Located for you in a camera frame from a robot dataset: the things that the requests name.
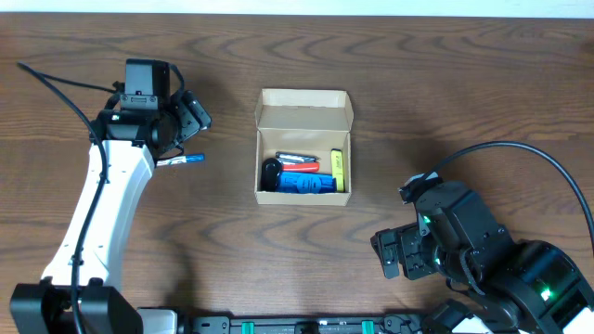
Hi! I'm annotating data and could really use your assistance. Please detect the black correction tape dispenser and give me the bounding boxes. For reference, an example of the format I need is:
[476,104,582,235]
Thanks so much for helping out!
[260,158,283,192]

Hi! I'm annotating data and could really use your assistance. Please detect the red handled pliers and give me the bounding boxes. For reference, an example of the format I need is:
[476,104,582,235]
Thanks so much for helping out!
[276,152,319,173]

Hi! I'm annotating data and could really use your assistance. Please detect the yellow highlighter pen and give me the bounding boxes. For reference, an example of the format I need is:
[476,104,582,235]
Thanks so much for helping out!
[330,148,345,193]

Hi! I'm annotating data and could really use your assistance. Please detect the cardboard box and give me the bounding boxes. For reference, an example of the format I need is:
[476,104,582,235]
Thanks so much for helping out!
[254,88,354,206]

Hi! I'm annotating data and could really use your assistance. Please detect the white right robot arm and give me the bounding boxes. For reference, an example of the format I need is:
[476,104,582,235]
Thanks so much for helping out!
[370,224,593,333]

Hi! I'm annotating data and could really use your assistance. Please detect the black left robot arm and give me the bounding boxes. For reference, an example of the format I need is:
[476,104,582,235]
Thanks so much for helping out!
[9,90,212,333]

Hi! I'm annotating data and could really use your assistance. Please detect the blue capped white marker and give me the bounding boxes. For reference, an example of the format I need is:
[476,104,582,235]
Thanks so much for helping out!
[156,153,205,167]

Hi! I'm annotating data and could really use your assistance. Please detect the blue plastic tool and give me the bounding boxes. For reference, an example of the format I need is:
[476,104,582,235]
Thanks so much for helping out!
[276,172,337,194]

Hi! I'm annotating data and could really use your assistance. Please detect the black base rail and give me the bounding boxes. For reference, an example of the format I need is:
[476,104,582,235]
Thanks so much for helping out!
[138,308,493,334]

